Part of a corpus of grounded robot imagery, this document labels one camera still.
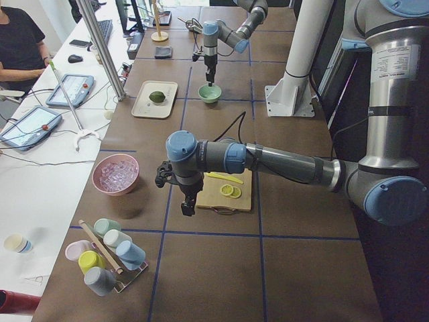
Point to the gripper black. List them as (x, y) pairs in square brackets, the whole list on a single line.
[(210, 62), (190, 189)]

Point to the light green bowl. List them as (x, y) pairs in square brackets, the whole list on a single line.
[(209, 94)]

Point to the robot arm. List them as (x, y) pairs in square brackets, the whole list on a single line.
[(238, 40), (380, 183)]

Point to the pink bowl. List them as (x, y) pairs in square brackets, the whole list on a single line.
[(114, 158)]

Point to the yellow plastic knife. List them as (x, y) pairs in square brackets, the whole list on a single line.
[(224, 177)]

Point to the bamboo cutting board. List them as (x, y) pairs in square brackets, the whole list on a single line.
[(210, 196)]

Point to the metal scoop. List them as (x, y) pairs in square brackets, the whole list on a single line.
[(193, 25)]

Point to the green avocado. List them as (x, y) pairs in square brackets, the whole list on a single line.
[(157, 97)]

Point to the wooden banana stand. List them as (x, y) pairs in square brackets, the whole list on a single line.
[(158, 35)]

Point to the white rabbit tray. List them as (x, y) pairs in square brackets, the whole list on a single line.
[(145, 107)]

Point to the clear ice cubes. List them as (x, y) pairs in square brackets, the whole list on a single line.
[(116, 176)]

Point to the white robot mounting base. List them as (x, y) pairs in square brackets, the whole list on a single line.
[(291, 95)]

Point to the blue cup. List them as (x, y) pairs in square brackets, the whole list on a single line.
[(130, 254)]

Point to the white cup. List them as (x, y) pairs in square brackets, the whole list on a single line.
[(114, 237)]

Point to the green cup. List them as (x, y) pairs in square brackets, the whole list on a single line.
[(103, 225)]

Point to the wooden cup rack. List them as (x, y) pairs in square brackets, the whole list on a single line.
[(123, 276)]

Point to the black keyboard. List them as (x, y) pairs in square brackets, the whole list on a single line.
[(106, 27)]

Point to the white grabber stick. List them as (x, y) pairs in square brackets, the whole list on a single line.
[(82, 132)]

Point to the yellow cup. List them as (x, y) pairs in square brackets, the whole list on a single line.
[(90, 259)]

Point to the grey cup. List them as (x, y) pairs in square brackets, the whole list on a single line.
[(100, 280)]

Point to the far teach pendant tablet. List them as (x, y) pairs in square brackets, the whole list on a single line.
[(77, 86)]

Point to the teach pendant tablet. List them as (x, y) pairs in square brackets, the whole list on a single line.
[(31, 129), (77, 86)]

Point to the pink cup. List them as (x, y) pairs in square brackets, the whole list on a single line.
[(76, 248)]

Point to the smartphone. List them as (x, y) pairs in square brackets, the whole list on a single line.
[(79, 43)]

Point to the black computer mouse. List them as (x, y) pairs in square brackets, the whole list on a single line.
[(75, 58)]

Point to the near teach pendant tablet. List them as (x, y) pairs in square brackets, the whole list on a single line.
[(31, 129)]

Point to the paper cup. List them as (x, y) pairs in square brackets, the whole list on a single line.
[(17, 243)]

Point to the person in black shirt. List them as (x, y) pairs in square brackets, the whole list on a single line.
[(24, 55)]

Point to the red object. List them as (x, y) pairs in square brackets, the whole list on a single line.
[(17, 303)]

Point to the black frame tray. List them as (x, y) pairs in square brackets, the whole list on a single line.
[(165, 18)]

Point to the aluminium frame post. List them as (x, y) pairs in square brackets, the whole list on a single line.
[(91, 22)]

